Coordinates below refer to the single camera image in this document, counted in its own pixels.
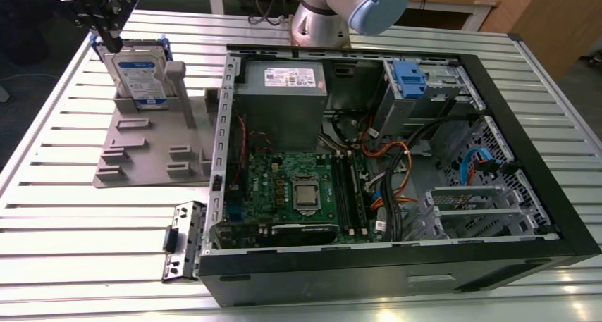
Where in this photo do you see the silver disk bay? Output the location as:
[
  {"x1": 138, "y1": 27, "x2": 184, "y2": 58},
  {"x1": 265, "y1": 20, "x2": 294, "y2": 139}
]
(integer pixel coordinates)
[{"x1": 421, "y1": 186, "x2": 560, "y2": 240}]

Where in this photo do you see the black expansion slot bracket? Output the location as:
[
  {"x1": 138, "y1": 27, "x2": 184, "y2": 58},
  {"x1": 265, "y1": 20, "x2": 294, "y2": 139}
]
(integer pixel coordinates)
[{"x1": 161, "y1": 200, "x2": 208, "y2": 284}]

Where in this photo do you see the silver CPU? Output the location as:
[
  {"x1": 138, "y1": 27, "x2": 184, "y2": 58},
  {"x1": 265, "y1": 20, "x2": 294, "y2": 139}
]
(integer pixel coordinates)
[{"x1": 293, "y1": 184, "x2": 322, "y2": 210}]

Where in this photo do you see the green motherboard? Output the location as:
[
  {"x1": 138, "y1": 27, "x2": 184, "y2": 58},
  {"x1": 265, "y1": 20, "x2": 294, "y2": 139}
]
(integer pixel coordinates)
[{"x1": 224, "y1": 151, "x2": 377, "y2": 245}]

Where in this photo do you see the black RAM slot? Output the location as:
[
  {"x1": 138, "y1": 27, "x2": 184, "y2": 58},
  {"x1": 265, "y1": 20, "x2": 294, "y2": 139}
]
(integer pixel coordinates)
[
  {"x1": 330, "y1": 152, "x2": 352, "y2": 231},
  {"x1": 345, "y1": 151, "x2": 368, "y2": 231}
]

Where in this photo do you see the black PC case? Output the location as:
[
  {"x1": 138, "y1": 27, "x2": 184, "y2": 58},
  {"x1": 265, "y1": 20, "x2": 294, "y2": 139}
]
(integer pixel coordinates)
[{"x1": 196, "y1": 43, "x2": 602, "y2": 308}]

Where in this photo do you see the hard disk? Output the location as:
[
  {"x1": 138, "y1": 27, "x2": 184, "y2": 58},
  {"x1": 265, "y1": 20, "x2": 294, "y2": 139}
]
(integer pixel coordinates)
[{"x1": 90, "y1": 36, "x2": 174, "y2": 111}]

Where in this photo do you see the red black twisted wire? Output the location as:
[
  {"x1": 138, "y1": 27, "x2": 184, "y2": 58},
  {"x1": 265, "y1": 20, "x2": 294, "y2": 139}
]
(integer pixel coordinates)
[{"x1": 233, "y1": 114, "x2": 249, "y2": 190}]

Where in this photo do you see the CPU socket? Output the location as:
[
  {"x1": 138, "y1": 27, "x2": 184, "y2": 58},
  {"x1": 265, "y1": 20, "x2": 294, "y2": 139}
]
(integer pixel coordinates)
[{"x1": 288, "y1": 175, "x2": 329, "y2": 216}]

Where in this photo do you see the grey parts rack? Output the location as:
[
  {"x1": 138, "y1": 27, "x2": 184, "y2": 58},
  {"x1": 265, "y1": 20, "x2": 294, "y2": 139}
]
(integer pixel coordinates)
[{"x1": 90, "y1": 59, "x2": 221, "y2": 189}]

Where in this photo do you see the grey power supply unit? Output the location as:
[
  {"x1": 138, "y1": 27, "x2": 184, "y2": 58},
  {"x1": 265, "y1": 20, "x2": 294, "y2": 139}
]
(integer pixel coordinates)
[{"x1": 233, "y1": 59, "x2": 329, "y2": 154}]

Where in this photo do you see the power wire black connector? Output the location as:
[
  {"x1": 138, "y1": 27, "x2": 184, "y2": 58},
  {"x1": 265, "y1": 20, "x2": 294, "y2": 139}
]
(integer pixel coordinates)
[{"x1": 472, "y1": 158, "x2": 520, "y2": 177}]

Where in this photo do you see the thick black cable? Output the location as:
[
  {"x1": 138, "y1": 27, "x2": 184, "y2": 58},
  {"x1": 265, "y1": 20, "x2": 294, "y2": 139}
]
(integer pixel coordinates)
[{"x1": 378, "y1": 113, "x2": 485, "y2": 242}]

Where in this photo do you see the orange wire bundle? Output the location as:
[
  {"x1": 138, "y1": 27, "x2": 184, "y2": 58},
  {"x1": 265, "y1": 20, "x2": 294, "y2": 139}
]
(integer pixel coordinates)
[{"x1": 361, "y1": 141, "x2": 418, "y2": 216}]

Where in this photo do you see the wooden cabinet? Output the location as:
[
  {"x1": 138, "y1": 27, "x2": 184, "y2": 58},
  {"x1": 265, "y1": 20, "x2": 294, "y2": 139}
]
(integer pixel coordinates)
[{"x1": 509, "y1": 0, "x2": 602, "y2": 80}]

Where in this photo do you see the power supply wire bundle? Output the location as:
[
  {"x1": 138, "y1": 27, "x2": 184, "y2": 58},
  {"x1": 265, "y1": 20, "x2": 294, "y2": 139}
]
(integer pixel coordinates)
[{"x1": 317, "y1": 109, "x2": 377, "y2": 154}]

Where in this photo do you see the black graphics card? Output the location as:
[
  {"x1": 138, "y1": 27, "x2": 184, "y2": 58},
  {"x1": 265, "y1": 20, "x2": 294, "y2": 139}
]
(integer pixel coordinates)
[{"x1": 213, "y1": 222, "x2": 340, "y2": 249}]

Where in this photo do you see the silver drive cage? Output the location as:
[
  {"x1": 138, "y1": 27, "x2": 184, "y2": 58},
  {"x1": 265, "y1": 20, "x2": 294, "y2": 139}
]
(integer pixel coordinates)
[{"x1": 373, "y1": 58, "x2": 485, "y2": 145}]

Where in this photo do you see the blue drive bay latch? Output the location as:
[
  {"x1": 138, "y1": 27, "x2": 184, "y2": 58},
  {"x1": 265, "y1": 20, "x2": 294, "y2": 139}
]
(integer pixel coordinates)
[{"x1": 393, "y1": 61, "x2": 428, "y2": 99}]

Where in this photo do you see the blue data wire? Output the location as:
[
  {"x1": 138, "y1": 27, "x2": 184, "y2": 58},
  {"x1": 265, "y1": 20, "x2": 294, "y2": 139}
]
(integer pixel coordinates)
[{"x1": 459, "y1": 149, "x2": 492, "y2": 189}]

